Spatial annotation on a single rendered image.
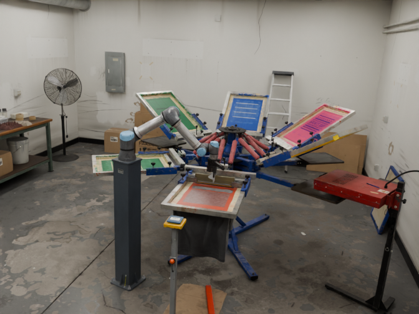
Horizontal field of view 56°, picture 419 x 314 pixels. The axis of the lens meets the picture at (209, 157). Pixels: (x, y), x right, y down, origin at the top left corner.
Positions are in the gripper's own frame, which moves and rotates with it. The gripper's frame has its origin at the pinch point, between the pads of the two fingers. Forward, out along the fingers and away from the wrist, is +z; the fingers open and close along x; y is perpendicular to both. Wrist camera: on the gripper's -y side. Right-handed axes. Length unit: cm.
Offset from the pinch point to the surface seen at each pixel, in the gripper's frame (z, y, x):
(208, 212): 3, -9, 61
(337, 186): -9, -104, 3
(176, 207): 3, 16, 61
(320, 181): -9, -90, -5
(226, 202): 5.6, -17.3, 33.6
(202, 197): 5.6, 4.1, 28.8
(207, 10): -173, 111, -411
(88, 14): -159, 347, -411
